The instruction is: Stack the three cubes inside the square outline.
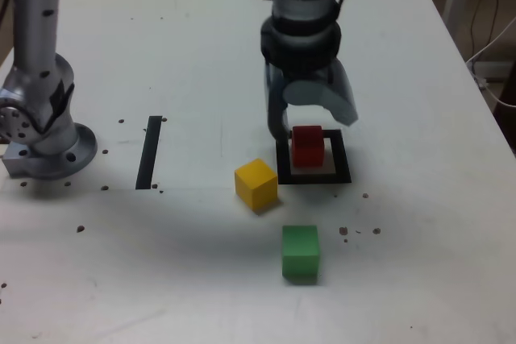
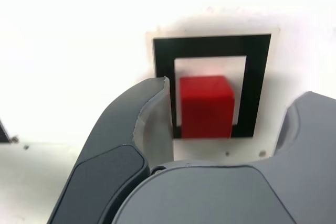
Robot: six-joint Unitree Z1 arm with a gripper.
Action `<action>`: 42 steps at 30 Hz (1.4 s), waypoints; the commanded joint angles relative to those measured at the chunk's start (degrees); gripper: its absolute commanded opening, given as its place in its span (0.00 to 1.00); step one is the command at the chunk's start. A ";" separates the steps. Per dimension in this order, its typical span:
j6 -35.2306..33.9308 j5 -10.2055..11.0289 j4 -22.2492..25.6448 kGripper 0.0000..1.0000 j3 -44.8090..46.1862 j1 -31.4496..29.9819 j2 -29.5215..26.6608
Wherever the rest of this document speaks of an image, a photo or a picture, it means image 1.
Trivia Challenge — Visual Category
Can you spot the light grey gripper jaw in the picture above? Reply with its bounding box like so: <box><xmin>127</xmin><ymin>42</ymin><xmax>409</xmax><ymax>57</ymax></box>
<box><xmin>283</xmin><ymin>64</ymin><xmax>360</xmax><ymax>128</ymax></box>

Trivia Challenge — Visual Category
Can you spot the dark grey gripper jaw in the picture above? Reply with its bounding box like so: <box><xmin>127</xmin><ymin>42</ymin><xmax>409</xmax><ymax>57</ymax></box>
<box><xmin>264</xmin><ymin>72</ymin><xmax>291</xmax><ymax>148</ymax></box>

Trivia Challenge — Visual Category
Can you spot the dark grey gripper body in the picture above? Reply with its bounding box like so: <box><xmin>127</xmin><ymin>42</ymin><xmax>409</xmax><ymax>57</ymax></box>
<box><xmin>265</xmin><ymin>61</ymin><xmax>339</xmax><ymax>87</ymax></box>

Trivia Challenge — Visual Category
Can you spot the red cube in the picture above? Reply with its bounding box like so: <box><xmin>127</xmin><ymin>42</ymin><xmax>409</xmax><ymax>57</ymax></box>
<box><xmin>290</xmin><ymin>125</ymin><xmax>326</xmax><ymax>169</ymax></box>

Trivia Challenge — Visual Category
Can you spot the yellow cube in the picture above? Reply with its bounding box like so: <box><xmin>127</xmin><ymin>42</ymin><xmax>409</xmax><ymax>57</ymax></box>
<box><xmin>234</xmin><ymin>158</ymin><xmax>280</xmax><ymax>213</ymax></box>

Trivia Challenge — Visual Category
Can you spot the green cube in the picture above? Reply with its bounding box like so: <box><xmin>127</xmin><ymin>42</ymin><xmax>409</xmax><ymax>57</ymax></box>
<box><xmin>281</xmin><ymin>224</ymin><xmax>321</xmax><ymax>281</ymax></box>

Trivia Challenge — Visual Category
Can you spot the black tape square outline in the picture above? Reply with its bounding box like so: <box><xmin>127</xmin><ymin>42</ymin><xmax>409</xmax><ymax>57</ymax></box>
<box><xmin>275</xmin><ymin>129</ymin><xmax>353</xmax><ymax>185</ymax></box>

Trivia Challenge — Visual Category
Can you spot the black tape strip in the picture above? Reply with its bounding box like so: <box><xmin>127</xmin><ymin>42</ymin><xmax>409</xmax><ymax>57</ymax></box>
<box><xmin>135</xmin><ymin>115</ymin><xmax>164</xmax><ymax>191</ymax></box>

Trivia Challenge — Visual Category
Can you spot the white cable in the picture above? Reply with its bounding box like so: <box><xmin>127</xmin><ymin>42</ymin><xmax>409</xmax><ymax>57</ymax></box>
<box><xmin>464</xmin><ymin>16</ymin><xmax>516</xmax><ymax>108</ymax></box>

